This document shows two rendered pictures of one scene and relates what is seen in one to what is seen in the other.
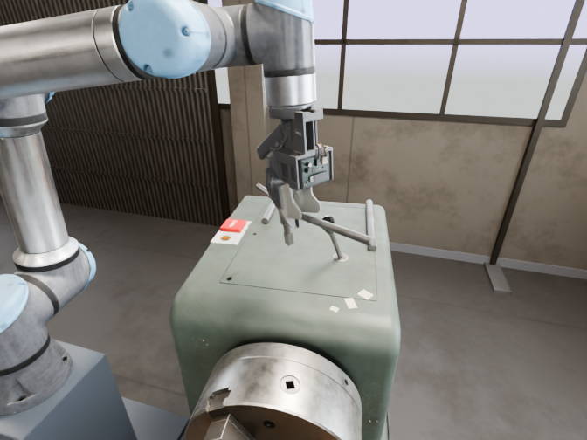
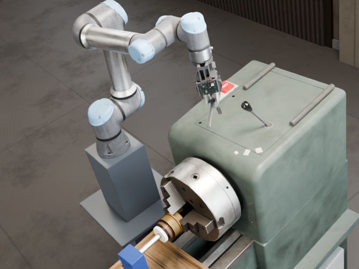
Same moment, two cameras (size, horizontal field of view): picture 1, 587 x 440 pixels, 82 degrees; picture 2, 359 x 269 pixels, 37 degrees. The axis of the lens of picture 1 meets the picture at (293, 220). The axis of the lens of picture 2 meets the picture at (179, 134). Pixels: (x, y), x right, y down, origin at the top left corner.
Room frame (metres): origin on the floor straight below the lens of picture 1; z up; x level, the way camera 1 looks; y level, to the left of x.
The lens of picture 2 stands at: (-0.67, -0.97, 2.58)
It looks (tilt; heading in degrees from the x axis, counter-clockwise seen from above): 39 degrees down; 44
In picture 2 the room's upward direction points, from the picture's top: 14 degrees counter-clockwise
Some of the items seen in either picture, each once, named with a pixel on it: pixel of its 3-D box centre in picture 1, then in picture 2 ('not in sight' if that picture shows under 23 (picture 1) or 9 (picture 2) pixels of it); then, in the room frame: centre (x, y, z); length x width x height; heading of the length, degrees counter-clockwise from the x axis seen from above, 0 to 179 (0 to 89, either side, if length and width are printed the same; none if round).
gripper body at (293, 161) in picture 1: (297, 146); (205, 74); (0.52, -0.01, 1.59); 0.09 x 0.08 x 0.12; 36
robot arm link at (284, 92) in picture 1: (292, 91); (201, 52); (0.53, 0.00, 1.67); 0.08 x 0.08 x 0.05
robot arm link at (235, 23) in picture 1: (212, 38); (170, 30); (0.53, 0.11, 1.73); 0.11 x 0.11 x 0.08; 82
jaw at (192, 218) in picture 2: not in sight; (201, 222); (0.28, -0.04, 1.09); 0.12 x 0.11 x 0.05; 80
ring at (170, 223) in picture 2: not in sight; (170, 225); (0.23, 0.06, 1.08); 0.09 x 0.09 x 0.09; 80
